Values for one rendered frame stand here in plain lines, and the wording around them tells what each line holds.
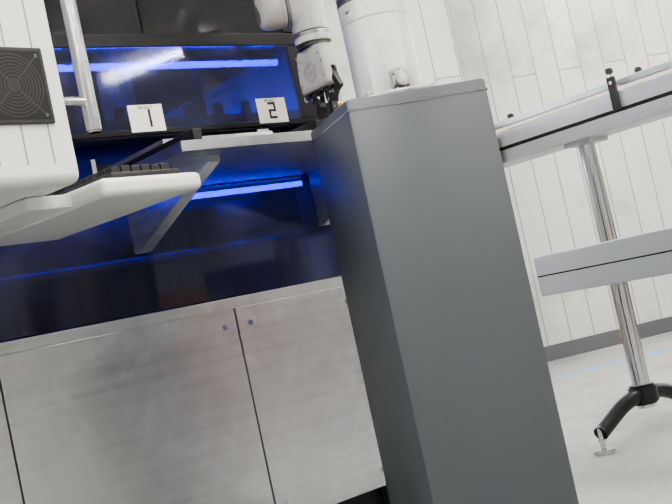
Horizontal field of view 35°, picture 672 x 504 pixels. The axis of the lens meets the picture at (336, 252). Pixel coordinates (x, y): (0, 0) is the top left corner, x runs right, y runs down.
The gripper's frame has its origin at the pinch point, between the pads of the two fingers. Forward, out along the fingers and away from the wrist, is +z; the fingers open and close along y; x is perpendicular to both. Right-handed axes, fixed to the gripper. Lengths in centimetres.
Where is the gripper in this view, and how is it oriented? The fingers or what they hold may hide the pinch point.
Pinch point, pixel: (328, 113)
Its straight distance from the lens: 240.1
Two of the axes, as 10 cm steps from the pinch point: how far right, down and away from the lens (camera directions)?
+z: 2.1, 9.8, -0.5
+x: 7.7, -1.3, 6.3
